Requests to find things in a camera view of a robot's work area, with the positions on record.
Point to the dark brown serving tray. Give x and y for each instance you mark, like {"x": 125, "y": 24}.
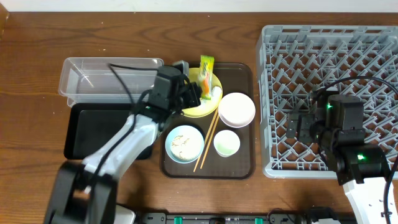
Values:
{"x": 234, "y": 77}

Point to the black tray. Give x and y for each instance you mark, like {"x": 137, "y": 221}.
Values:
{"x": 91, "y": 126}

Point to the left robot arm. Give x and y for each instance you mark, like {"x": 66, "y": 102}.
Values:
{"x": 86, "y": 192}

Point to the wooden chopstick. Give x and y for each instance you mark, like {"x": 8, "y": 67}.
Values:
{"x": 209, "y": 142}
{"x": 206, "y": 137}

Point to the light blue bowl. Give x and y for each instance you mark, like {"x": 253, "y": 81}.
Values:
{"x": 184, "y": 144}

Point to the yellow plate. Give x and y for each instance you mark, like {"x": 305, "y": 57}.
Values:
{"x": 207, "y": 106}

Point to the white green cup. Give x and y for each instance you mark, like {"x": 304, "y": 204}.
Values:
{"x": 226, "y": 143}

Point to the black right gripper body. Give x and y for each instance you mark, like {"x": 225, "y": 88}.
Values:
{"x": 305, "y": 119}

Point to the wooden chopstick right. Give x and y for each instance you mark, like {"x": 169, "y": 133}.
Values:
{"x": 209, "y": 142}

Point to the green orange snack wrapper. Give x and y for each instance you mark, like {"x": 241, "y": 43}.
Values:
{"x": 205, "y": 75}

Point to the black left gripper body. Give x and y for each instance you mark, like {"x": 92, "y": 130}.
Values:
{"x": 189, "y": 98}

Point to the wooden chopstick left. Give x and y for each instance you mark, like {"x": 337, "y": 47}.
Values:
{"x": 206, "y": 137}

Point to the grey plastic dishwasher rack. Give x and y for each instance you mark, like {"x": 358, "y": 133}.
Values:
{"x": 293, "y": 60}

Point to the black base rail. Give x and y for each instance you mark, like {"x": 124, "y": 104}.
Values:
{"x": 275, "y": 216}

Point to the pink bowl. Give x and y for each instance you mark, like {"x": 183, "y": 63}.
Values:
{"x": 236, "y": 110}

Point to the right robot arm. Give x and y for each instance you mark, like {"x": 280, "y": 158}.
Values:
{"x": 362, "y": 169}

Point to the clear plastic bin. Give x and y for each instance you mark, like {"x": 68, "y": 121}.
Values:
{"x": 89, "y": 79}

